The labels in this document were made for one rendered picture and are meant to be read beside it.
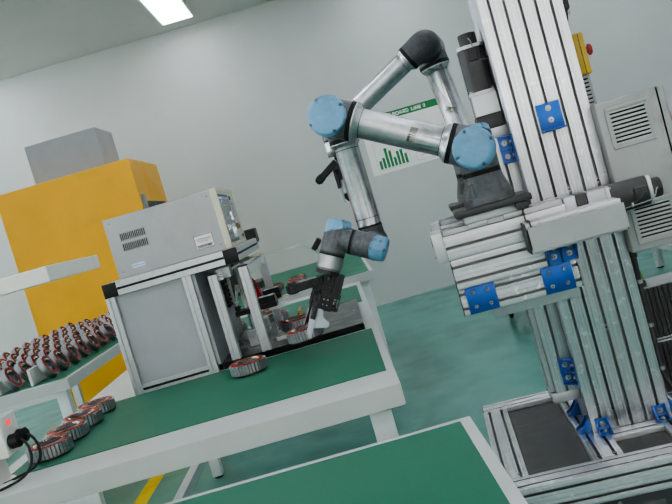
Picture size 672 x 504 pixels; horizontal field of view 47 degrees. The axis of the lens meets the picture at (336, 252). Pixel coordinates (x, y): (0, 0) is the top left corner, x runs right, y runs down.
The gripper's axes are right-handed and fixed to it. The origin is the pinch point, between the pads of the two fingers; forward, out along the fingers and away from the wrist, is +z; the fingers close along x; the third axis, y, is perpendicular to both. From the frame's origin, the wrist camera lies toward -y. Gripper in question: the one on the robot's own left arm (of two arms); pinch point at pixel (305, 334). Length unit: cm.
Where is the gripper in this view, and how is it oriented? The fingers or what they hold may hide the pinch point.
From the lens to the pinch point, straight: 227.6
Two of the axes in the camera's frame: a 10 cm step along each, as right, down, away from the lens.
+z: -2.3, 9.7, 0.0
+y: 9.7, 2.3, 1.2
